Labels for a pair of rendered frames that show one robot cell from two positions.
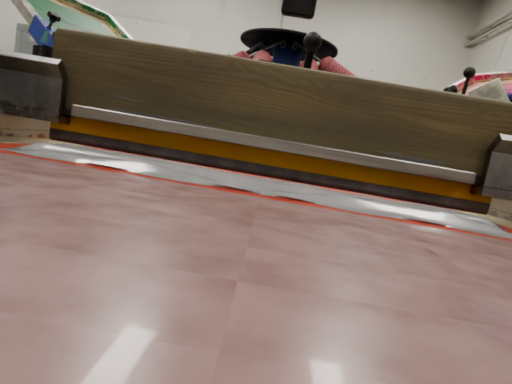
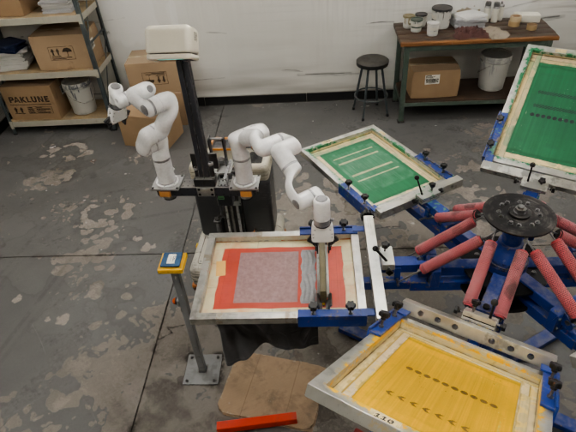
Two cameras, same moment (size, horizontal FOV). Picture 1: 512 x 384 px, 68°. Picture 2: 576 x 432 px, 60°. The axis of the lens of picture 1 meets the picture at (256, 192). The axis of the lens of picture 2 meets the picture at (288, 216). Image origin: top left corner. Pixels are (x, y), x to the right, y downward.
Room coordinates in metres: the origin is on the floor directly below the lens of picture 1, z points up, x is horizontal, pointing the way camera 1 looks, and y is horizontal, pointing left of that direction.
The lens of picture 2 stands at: (0.31, -1.72, 2.72)
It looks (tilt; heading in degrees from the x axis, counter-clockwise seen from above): 39 degrees down; 93
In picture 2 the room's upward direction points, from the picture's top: 4 degrees counter-clockwise
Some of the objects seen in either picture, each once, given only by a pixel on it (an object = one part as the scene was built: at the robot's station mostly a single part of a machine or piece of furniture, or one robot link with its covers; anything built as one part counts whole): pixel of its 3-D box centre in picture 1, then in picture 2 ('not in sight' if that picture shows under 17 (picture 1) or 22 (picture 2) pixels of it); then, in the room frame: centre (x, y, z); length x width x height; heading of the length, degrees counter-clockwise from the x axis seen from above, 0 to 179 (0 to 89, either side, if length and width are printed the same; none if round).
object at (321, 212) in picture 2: not in sight; (318, 202); (0.34, 0.03, 1.37); 0.15 x 0.10 x 0.11; 126
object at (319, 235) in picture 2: not in sight; (322, 231); (0.35, -0.01, 1.24); 0.10 x 0.07 x 0.11; 179
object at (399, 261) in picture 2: not in sight; (398, 264); (0.71, -0.01, 1.02); 0.17 x 0.06 x 0.05; 179
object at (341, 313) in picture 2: not in sight; (332, 317); (0.38, -0.28, 0.98); 0.30 x 0.05 x 0.07; 179
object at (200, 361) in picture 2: not in sight; (189, 321); (-0.42, 0.13, 0.48); 0.22 x 0.22 x 0.96; 89
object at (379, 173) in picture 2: not in sight; (387, 165); (0.76, 0.77, 1.05); 1.08 x 0.61 x 0.23; 119
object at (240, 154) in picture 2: not in sight; (241, 144); (-0.04, 0.56, 1.37); 0.13 x 0.10 x 0.16; 36
